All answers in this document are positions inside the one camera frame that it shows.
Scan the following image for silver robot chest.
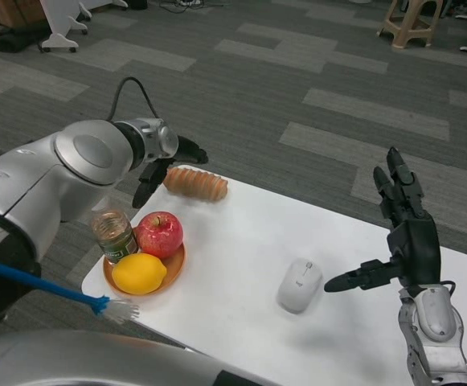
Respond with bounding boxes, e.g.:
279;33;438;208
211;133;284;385
0;330;274;386

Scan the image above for brown cardboard box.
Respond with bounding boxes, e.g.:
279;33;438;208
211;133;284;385
0;0;47;27

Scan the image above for white computer mouse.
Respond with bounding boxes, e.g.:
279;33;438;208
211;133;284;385
277;257;323;314

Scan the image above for red apple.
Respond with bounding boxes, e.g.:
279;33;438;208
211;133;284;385
136;211;185;259

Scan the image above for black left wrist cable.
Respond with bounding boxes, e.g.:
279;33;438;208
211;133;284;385
109;76;160;121

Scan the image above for orange round plate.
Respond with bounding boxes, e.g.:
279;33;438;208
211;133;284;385
102;227;186;298

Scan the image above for ridged brown bread loaf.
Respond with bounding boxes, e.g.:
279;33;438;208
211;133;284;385
162;166;229;201

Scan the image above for blue braided cable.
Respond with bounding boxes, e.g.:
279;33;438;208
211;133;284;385
0;258;141;326

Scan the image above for beige stool brown seat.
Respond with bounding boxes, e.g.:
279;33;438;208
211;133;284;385
377;0;445;49

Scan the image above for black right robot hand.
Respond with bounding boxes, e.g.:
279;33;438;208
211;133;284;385
323;146;442;294

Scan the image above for yellow lemon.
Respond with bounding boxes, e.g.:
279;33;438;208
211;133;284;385
111;253;168;294

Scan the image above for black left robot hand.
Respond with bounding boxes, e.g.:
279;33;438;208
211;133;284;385
132;135;209;209

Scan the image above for clear bottle green-white cap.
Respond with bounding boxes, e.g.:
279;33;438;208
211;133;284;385
90;199;139;265

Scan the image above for black bag on floor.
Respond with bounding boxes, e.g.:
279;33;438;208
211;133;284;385
0;27;53;53

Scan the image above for large white rolling partition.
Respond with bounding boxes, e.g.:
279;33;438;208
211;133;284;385
39;0;93;53

